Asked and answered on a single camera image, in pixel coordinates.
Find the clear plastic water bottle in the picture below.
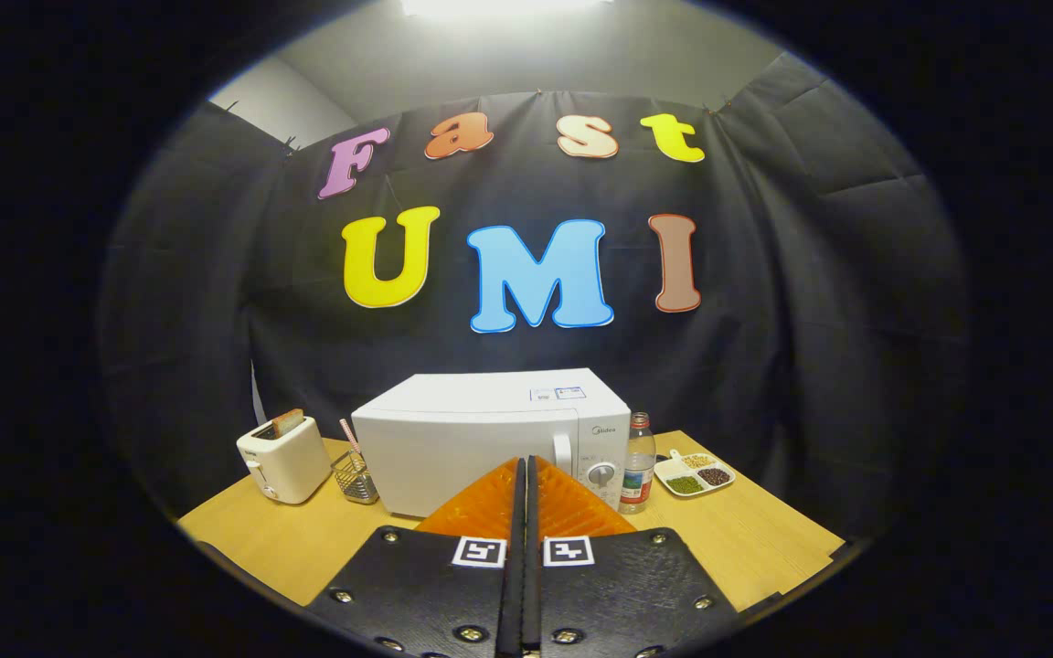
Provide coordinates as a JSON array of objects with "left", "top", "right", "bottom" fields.
[{"left": 619, "top": 412, "right": 657, "bottom": 515}]

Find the white divided dish with beans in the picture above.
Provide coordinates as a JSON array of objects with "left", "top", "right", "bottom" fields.
[{"left": 654, "top": 449, "right": 737, "bottom": 499}]

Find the white microwave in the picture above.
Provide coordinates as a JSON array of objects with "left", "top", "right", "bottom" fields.
[{"left": 351, "top": 367, "right": 633, "bottom": 519}]

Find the white toaster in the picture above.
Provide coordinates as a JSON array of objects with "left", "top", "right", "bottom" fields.
[{"left": 236, "top": 416, "right": 334, "bottom": 505}]

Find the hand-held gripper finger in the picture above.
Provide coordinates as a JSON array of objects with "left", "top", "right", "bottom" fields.
[
  {"left": 307, "top": 455, "right": 527, "bottom": 658},
  {"left": 527, "top": 455, "right": 742, "bottom": 658}
]

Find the black backdrop cloth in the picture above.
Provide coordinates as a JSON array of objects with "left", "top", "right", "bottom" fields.
[{"left": 97, "top": 50, "right": 971, "bottom": 540}]

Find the wire mesh holder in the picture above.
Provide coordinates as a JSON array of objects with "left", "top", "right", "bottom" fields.
[{"left": 332, "top": 450, "right": 380, "bottom": 505}]

